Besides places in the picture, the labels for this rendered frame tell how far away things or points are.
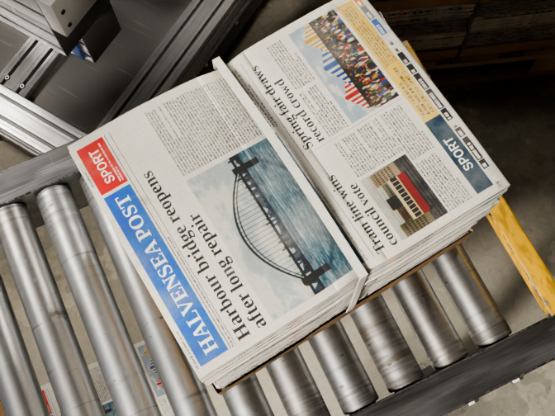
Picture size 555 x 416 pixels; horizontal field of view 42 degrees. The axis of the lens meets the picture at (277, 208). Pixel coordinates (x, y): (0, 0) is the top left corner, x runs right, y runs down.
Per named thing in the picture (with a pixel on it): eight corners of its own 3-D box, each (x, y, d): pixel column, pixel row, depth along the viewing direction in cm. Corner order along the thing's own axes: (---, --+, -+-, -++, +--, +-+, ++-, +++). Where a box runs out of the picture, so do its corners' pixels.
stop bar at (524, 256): (407, 44, 106) (409, 37, 104) (569, 309, 93) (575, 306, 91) (387, 53, 105) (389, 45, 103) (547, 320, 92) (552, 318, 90)
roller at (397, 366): (273, 98, 109) (272, 82, 104) (425, 386, 95) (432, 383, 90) (244, 111, 108) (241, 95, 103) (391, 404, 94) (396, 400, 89)
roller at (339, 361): (234, 115, 108) (232, 99, 103) (381, 408, 94) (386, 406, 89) (204, 128, 107) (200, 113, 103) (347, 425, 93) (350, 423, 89)
